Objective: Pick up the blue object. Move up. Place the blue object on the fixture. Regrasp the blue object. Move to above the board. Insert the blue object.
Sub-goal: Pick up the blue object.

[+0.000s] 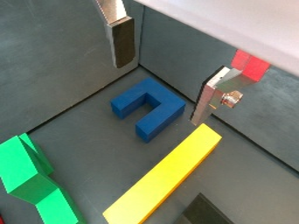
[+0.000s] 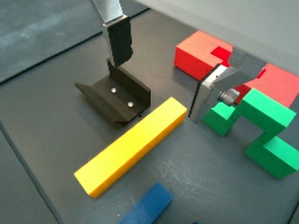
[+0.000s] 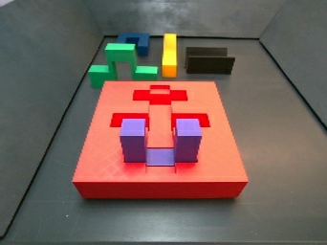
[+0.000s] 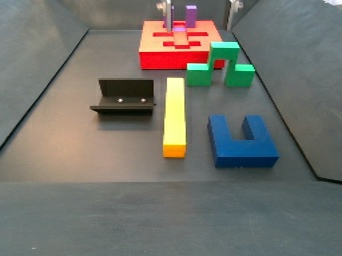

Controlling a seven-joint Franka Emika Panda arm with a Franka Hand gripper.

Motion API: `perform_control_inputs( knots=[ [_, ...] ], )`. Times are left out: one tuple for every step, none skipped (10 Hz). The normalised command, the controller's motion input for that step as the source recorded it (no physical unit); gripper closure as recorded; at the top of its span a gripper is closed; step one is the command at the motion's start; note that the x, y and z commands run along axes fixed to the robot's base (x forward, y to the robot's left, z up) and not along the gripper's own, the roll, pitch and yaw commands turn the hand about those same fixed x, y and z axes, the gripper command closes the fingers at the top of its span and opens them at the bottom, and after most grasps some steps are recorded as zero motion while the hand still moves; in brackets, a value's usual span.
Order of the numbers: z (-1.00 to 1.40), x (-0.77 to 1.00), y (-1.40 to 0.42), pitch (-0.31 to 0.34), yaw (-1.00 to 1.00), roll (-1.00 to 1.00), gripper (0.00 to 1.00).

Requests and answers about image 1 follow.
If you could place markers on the black regrasp fixture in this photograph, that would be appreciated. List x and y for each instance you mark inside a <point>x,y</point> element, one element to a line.
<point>202,212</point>

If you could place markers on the red base fixture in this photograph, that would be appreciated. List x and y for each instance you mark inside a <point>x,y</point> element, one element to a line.
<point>250,65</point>

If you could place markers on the blue U-shaped block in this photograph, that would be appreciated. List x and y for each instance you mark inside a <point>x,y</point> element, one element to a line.
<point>167,107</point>

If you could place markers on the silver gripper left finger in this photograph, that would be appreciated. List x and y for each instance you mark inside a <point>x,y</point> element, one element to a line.
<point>120,30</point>

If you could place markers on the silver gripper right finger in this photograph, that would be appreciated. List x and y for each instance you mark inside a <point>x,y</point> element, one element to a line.
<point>219,91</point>

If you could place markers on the green arch-shaped block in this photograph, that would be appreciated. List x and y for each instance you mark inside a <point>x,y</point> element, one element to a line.
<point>24,172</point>

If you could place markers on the yellow long bar block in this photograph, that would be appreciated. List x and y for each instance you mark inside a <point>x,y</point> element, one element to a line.
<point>151,190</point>

